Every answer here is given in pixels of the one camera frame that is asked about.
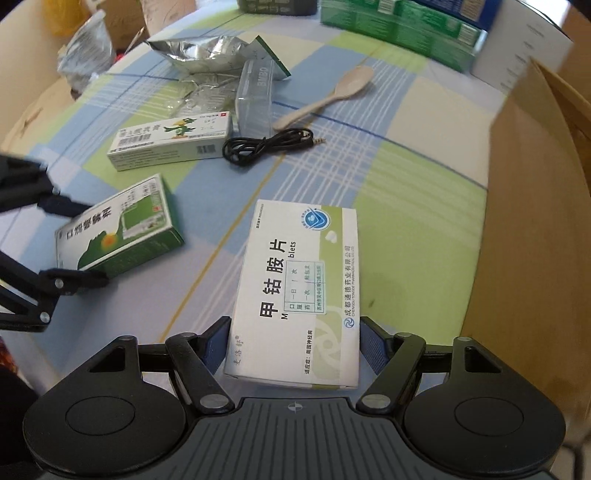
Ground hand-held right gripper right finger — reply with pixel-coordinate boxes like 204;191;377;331
356;318;509;414

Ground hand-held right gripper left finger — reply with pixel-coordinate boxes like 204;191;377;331
83;316;236;415

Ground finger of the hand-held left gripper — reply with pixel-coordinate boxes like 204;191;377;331
0;154;93;219
0;249;110;333

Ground green medicine box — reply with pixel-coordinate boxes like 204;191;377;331
55;174;185;278

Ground large white medicine box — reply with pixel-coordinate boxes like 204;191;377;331
224;199;361;389

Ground brown cardboard box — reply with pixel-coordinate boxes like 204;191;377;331
461;58;591;446

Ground clear plastic package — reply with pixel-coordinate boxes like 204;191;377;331
235;59;274;136

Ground plaid cloth covered desktop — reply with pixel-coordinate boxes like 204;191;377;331
0;0;509;418

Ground white box with parrot print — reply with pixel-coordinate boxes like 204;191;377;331
107;111;233;172

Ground wrinkled silver bag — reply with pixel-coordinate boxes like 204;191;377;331
57;11;117;92

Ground silver foil bag green edge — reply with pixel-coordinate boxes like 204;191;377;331
147;36;292;82

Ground beige spoon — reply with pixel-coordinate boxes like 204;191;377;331
272;65;375;132

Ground dark instant noodle bowl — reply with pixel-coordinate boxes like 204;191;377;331
237;0;319;14

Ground wrapped green box stack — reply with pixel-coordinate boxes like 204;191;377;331
318;0;490;73

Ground tall white box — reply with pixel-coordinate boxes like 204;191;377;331
471;0;574;94

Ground blue box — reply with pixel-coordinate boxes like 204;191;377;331
462;0;505;33

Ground black audio cable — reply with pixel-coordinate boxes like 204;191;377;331
222;129;327;164

